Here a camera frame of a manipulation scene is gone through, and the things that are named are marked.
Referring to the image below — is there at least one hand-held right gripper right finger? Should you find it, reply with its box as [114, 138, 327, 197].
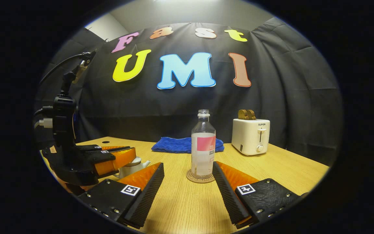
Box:
[212, 161, 306, 229]

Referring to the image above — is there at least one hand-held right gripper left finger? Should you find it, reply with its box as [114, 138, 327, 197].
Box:
[77, 162, 165, 229]

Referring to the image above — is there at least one white ceramic teacup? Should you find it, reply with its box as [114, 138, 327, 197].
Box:
[113, 157, 151, 179]

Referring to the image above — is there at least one round cork coaster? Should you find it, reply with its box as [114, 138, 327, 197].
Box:
[186, 169, 216, 184]

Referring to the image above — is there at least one clear plastic water bottle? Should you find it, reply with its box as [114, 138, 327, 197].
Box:
[191, 110, 217, 179]

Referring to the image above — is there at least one blue towel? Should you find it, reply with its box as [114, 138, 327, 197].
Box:
[151, 136, 225, 154]

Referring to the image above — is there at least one white toaster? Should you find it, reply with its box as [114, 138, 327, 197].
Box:
[231, 118, 271, 156]

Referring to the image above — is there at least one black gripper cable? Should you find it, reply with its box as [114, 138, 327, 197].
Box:
[39, 53, 84, 85]

